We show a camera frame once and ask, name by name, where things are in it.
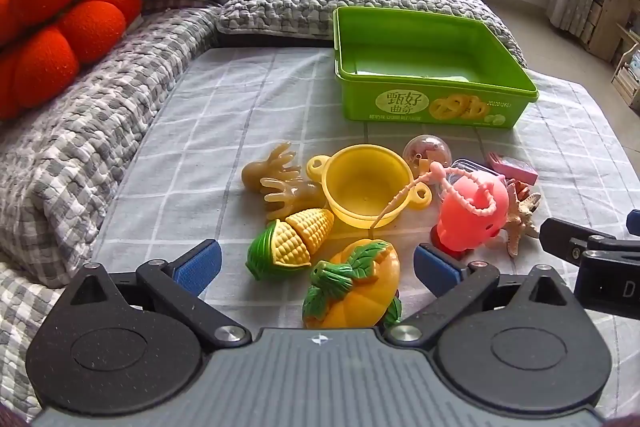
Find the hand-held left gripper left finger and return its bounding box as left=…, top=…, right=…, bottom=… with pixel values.
left=59, top=239, right=252, bottom=351

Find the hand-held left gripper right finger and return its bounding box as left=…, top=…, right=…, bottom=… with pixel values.
left=385, top=242, right=582, bottom=351

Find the beige starfish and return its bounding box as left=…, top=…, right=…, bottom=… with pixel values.
left=500, top=181, right=544, bottom=258

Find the pink rubber toy with strand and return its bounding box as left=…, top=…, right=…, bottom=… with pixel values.
left=372, top=161, right=511, bottom=258

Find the yellow toy pumpkin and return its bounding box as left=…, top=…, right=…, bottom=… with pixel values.
left=301, top=239, right=404, bottom=331

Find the yellow toy corn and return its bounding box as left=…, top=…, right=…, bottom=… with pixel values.
left=245, top=207, right=335, bottom=281

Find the yellow toy pot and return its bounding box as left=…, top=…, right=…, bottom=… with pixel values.
left=306, top=144, right=433, bottom=229

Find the clear plastic ball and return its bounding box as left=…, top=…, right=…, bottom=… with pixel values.
left=402, top=134, right=455, bottom=173

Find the green plastic box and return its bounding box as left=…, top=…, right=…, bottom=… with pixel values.
left=332, top=6, right=540, bottom=130

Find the pink card box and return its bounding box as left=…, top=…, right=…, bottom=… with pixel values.
left=483, top=151, right=540, bottom=186

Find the clear plastic case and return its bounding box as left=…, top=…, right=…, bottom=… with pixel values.
left=440, top=159, right=494, bottom=204

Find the beige rubber hand toy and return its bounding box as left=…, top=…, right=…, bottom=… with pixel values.
left=242, top=143, right=326, bottom=221

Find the small wooden rack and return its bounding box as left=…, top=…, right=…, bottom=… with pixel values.
left=610, top=41, right=640, bottom=112

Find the grey checked blanket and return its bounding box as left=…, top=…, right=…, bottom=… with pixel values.
left=0, top=0, right=224, bottom=418

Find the orange plush cushion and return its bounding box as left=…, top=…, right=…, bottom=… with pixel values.
left=0, top=0, right=144, bottom=122

